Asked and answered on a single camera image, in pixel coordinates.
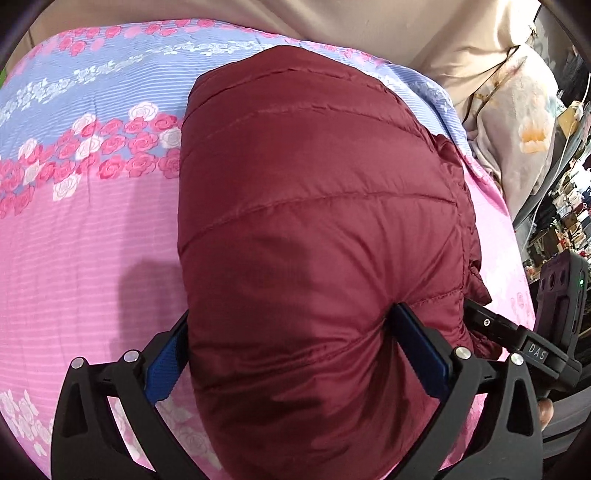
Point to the beige floral pillow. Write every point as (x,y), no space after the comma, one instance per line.
(512,120)

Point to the person's right hand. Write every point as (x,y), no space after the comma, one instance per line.
(546,413)

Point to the maroon puffer jacket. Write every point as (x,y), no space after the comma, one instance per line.
(323,254)

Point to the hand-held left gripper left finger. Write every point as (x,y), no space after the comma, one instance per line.
(161,364)

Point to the pink floral bed sheet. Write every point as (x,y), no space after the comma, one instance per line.
(92,184)

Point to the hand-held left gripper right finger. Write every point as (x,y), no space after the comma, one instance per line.
(422,350)

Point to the cluttered storage shelves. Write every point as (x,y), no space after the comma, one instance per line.
(565,194)

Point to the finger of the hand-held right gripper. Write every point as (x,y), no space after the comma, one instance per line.
(491,323)

